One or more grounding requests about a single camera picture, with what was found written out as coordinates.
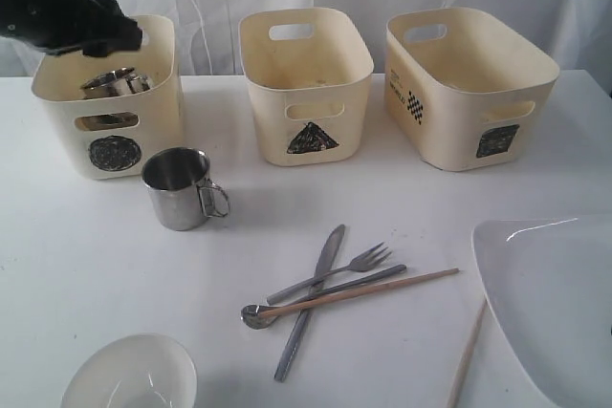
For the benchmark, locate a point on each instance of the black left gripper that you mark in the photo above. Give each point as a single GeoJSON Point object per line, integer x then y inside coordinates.
{"type": "Point", "coordinates": [97, 28]}

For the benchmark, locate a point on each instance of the white ceramic bowl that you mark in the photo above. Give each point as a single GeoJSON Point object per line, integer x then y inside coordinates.
{"type": "Point", "coordinates": [139, 370]}

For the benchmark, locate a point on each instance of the wooden chopstick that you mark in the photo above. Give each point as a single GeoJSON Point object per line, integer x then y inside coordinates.
{"type": "Point", "coordinates": [464, 364]}
{"type": "Point", "coordinates": [358, 292]}

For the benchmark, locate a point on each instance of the cream bin with circle mark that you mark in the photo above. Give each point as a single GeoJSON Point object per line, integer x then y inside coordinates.
{"type": "Point", "coordinates": [112, 137]}

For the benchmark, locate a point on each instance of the cream bin with triangle mark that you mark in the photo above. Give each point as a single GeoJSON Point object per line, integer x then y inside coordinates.
{"type": "Point", "coordinates": [308, 74]}

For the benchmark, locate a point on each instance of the steel spoon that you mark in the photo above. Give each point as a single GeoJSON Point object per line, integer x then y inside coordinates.
{"type": "Point", "coordinates": [249, 314]}

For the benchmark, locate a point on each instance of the steel fork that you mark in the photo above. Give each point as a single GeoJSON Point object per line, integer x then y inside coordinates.
{"type": "Point", "coordinates": [364, 262]}

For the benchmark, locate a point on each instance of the cream bin with square mark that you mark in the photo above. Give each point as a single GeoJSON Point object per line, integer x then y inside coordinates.
{"type": "Point", "coordinates": [465, 88]}

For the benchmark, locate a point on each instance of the white square plate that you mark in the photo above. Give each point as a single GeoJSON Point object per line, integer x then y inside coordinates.
{"type": "Point", "coordinates": [548, 284]}

